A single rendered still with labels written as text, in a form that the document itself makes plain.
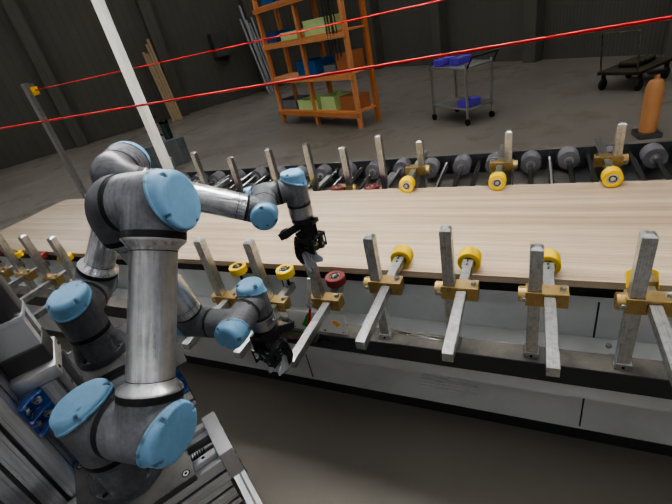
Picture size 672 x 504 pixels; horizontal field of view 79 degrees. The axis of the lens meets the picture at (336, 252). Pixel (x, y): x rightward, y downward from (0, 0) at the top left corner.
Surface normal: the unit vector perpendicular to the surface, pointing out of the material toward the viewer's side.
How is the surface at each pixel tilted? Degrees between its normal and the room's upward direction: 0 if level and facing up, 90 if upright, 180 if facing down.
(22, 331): 90
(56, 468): 90
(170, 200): 84
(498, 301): 90
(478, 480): 0
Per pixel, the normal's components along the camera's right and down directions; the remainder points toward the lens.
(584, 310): -0.37, 0.53
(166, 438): 0.94, 0.11
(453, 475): -0.19, -0.85
